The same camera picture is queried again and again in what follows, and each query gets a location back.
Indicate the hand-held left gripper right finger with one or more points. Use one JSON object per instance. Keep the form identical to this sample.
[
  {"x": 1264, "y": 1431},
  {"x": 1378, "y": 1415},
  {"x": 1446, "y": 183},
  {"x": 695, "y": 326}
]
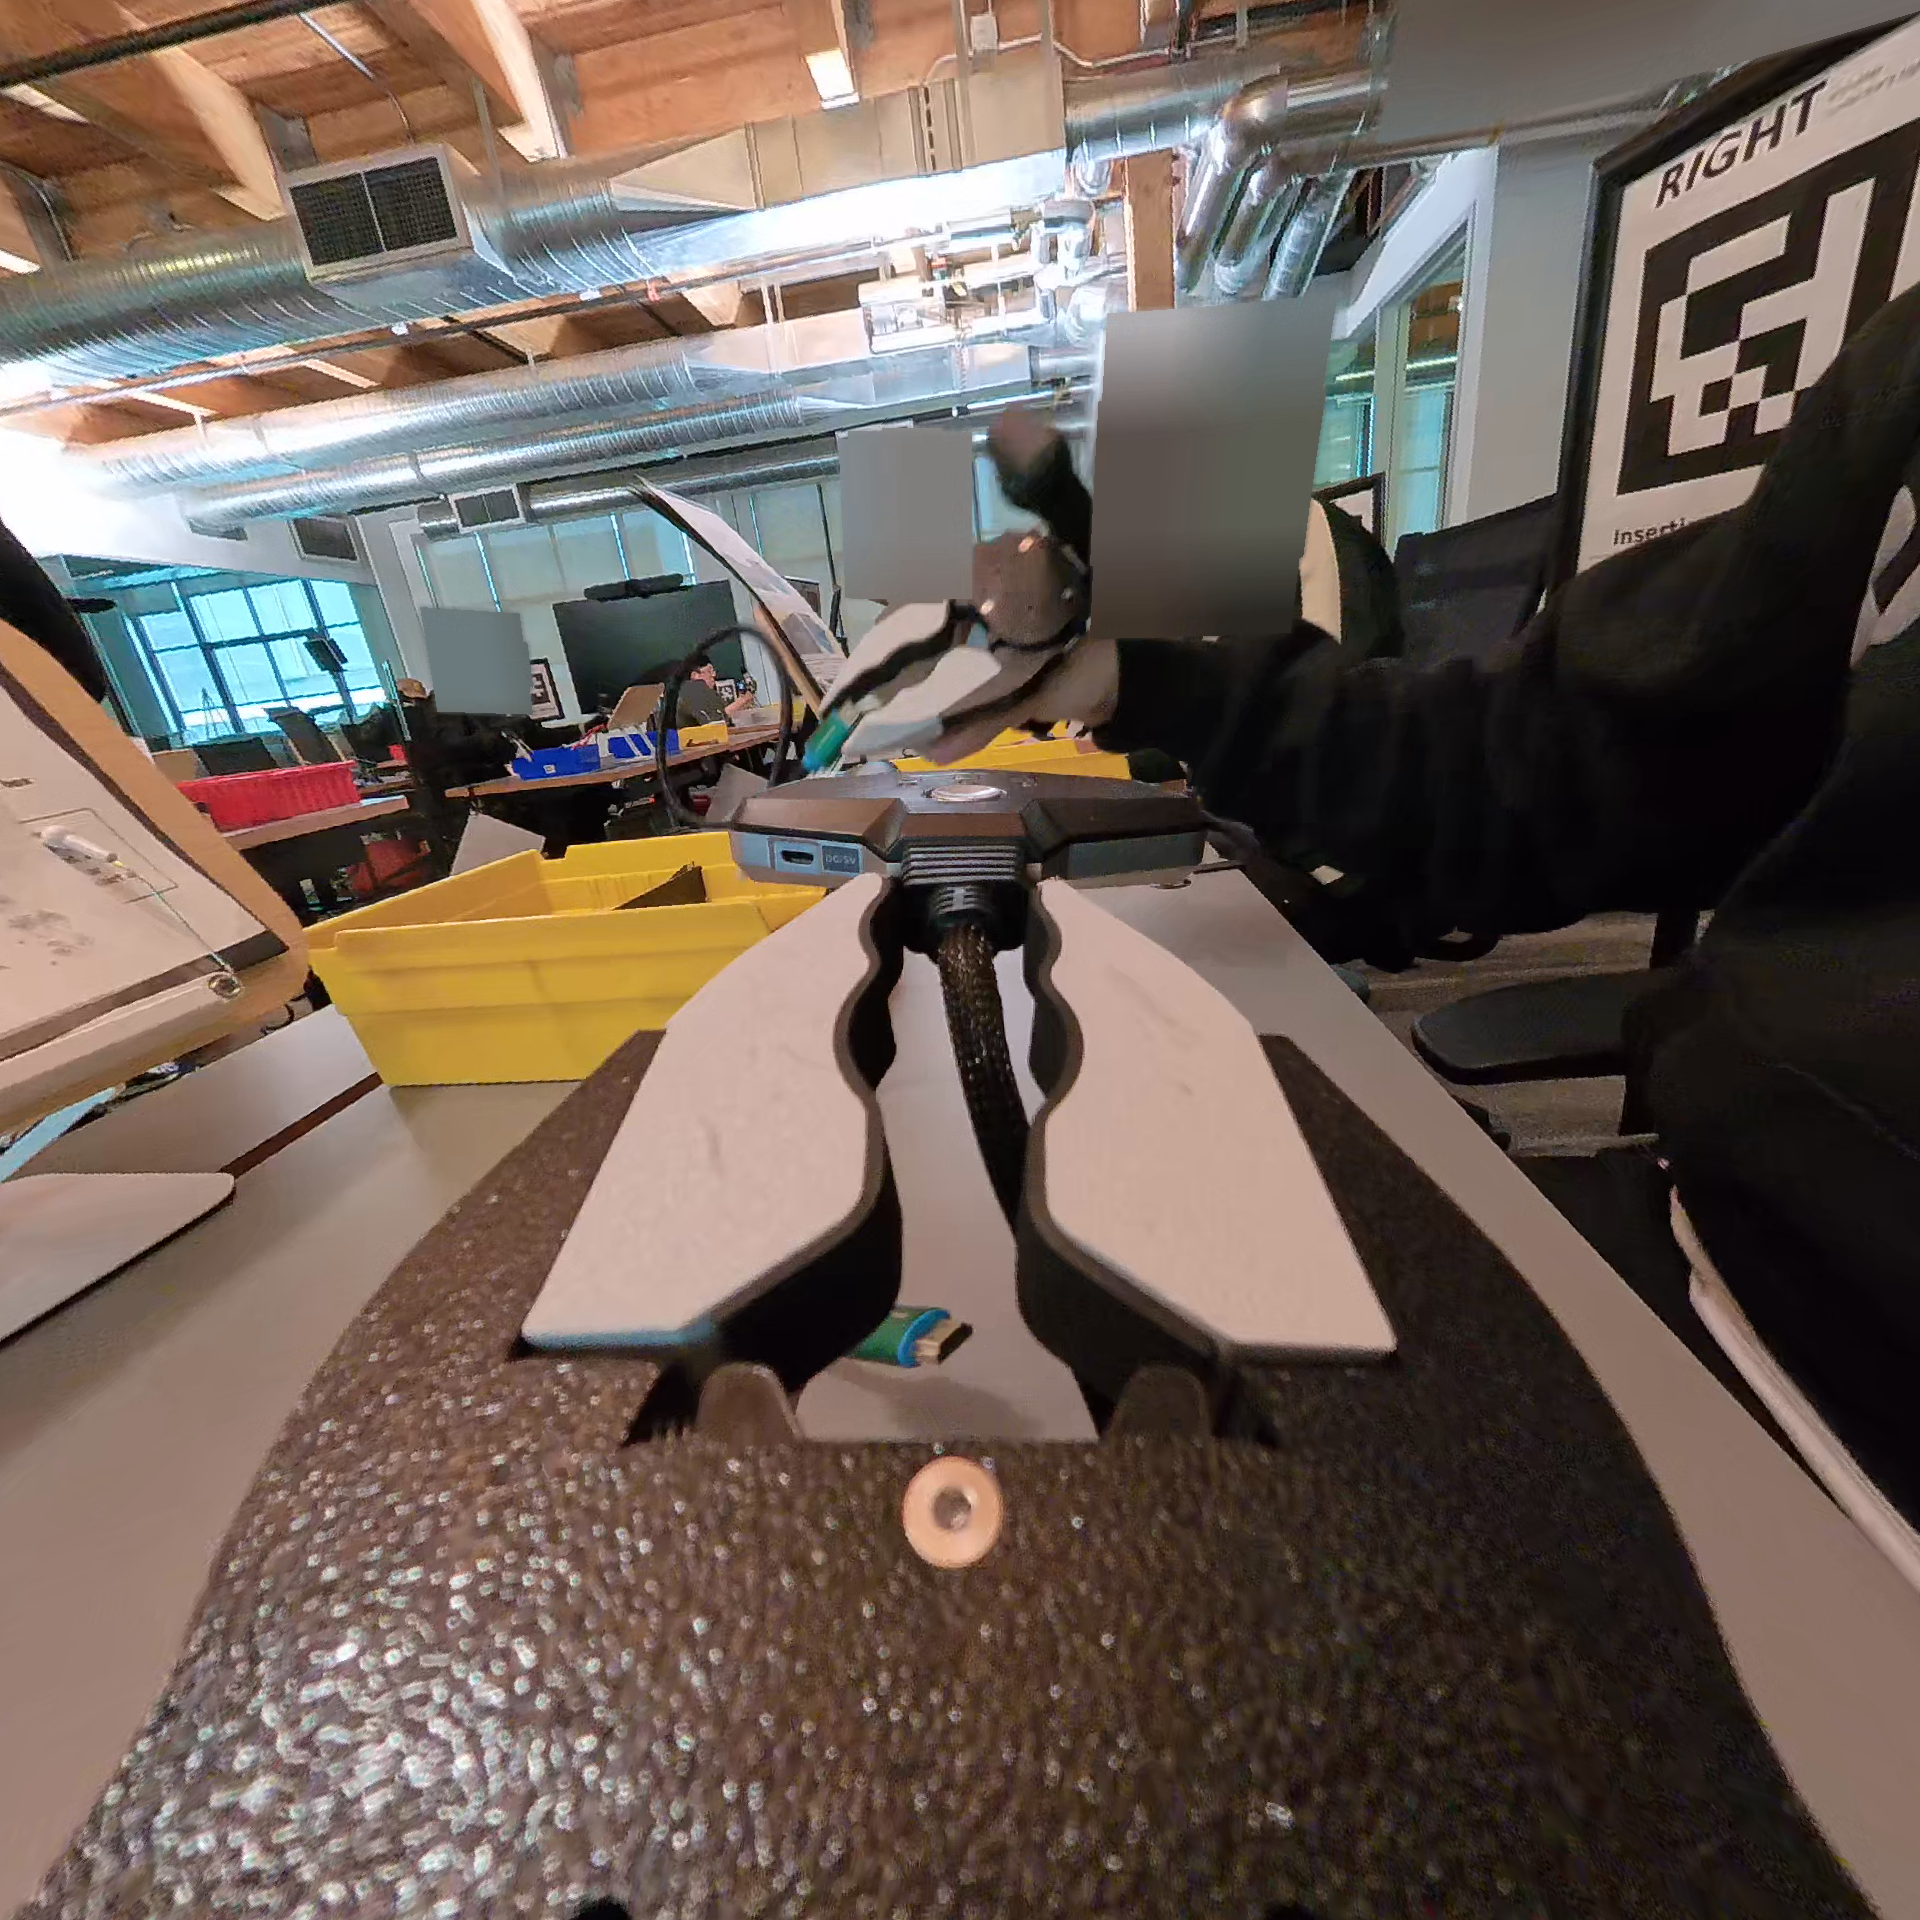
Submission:
[{"x": 1185, "y": 1171}]

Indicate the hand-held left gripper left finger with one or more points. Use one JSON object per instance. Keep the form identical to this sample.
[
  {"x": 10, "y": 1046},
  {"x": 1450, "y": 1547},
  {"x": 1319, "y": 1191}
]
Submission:
[{"x": 720, "y": 1142}]

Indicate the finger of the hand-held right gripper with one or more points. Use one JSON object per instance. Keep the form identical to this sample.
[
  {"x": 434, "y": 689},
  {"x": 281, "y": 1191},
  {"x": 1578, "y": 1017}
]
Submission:
[
  {"x": 967, "y": 704},
  {"x": 902, "y": 646}
]

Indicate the hdmi switch box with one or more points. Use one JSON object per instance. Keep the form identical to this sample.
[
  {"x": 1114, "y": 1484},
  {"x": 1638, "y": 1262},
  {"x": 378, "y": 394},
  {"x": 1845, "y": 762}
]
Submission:
[{"x": 1110, "y": 849}]

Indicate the yellow plastic bin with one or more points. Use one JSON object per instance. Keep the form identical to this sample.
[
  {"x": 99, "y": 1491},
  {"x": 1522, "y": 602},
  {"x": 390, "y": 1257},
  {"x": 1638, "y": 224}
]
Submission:
[
  {"x": 495, "y": 974},
  {"x": 1050, "y": 754}
]

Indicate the black office chair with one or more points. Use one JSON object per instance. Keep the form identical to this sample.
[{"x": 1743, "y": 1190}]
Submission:
[{"x": 1477, "y": 579}]

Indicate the red plastic bin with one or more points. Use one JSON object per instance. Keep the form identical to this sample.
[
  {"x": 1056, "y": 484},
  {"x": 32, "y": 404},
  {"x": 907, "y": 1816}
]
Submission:
[{"x": 270, "y": 795}]

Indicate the wooden document stand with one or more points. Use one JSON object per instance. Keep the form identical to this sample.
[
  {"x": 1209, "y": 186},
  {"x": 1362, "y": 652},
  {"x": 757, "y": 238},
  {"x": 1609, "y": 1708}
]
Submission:
[{"x": 89, "y": 1244}]

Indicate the metal air vent unit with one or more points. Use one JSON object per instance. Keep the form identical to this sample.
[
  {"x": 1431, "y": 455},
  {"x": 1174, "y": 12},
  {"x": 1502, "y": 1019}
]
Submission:
[{"x": 375, "y": 210}]

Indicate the printed instruction sheet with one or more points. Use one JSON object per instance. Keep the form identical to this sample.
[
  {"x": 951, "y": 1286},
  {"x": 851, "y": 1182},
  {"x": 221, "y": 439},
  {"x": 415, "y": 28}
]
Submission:
[{"x": 75, "y": 900}]

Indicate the black framed printed tag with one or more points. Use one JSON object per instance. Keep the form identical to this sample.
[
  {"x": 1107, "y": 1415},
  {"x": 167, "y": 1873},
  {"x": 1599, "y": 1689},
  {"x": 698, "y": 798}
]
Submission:
[{"x": 1694, "y": 224}]

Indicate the silver ventilation duct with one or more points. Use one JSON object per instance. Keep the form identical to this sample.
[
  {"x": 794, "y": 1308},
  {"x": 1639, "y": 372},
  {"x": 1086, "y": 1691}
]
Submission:
[
  {"x": 149, "y": 306},
  {"x": 450, "y": 411}
]

